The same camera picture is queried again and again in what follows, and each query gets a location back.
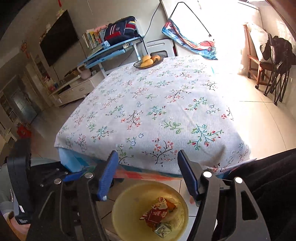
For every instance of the floral grey tablecloth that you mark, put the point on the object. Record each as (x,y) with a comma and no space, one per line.
(148,115)

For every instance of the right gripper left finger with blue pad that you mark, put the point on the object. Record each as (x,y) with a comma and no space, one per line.
(106,174)

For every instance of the yellow mango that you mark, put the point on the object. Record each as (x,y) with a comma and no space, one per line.
(146,57)
(146,63)

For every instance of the red snack bag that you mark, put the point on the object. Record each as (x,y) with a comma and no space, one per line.
(163,210)

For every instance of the yellow mango front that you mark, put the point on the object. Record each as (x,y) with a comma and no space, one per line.
(146,63)

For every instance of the pink kettlebell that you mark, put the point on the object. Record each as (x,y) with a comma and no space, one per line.
(84,72)

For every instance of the colourful blue red towel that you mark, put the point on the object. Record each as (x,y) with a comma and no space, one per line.
(204,48)

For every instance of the white cushion on chair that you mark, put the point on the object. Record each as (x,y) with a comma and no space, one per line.
(259,38)

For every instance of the brown mango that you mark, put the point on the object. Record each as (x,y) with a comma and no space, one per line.
(155,58)

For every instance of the white tv cabinet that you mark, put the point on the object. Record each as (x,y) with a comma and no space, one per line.
(75,89)

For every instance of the black folding chair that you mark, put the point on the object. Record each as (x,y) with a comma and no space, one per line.
(279,51)

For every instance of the black wall television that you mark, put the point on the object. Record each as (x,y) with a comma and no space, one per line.
(60,37)

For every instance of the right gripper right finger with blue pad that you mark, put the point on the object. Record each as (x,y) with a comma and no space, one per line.
(191,172)

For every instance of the navy red school backpack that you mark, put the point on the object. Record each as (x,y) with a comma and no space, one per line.
(121,30)

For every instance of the woven fruit basket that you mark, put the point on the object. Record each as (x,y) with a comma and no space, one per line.
(137,64)

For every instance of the yellow mango back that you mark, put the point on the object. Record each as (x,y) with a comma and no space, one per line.
(146,57)

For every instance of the yellow trash bin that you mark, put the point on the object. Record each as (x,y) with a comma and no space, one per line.
(131,204)

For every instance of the blue study desk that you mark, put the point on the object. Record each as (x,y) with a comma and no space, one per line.
(113,51)

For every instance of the row of books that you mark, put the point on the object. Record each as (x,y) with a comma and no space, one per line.
(92,38)

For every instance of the white air purifier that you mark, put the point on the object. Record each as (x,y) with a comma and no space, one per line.
(163,47)

